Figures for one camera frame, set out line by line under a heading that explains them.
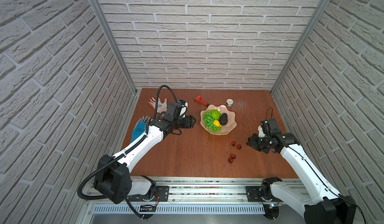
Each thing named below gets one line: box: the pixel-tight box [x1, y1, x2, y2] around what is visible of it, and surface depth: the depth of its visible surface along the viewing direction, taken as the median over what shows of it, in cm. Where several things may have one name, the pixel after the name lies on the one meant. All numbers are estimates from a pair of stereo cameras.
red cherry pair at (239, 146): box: [231, 141, 242, 150], surface depth 92 cm
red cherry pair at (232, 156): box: [227, 153, 237, 164], surface depth 87 cm
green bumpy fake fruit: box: [211, 109, 222, 120], surface depth 99 cm
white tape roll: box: [226, 98, 234, 107], surface depth 112 cm
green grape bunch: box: [203, 110, 222, 132], surface depth 96 cm
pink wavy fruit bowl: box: [200, 104, 237, 136], surface depth 99 cm
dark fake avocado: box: [219, 112, 228, 126], surface depth 100 cm
